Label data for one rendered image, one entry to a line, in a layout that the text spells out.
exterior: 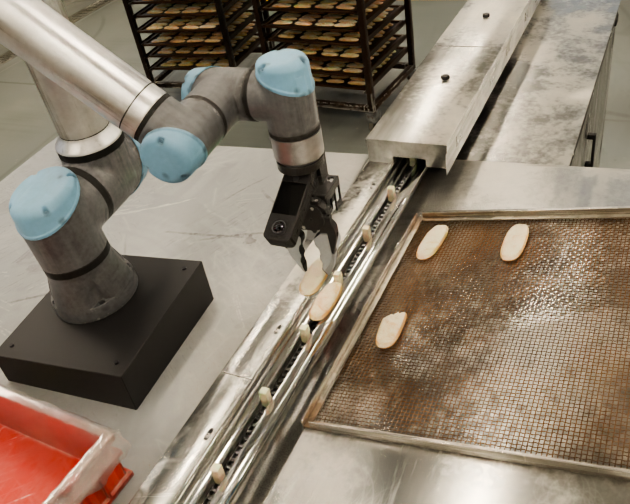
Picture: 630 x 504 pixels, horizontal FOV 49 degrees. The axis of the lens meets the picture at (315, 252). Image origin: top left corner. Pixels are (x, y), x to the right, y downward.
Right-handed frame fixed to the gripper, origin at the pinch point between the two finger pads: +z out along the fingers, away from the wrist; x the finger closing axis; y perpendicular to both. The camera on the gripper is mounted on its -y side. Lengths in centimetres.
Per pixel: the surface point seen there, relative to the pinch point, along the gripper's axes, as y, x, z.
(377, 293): 1.3, -10.0, 4.6
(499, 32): 104, -12, 1
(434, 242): 14.1, -16.4, 2.9
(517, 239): 13.9, -30.1, 0.3
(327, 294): 2.6, -0.2, 7.8
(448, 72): 79, -4, 1
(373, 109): 208, 64, 79
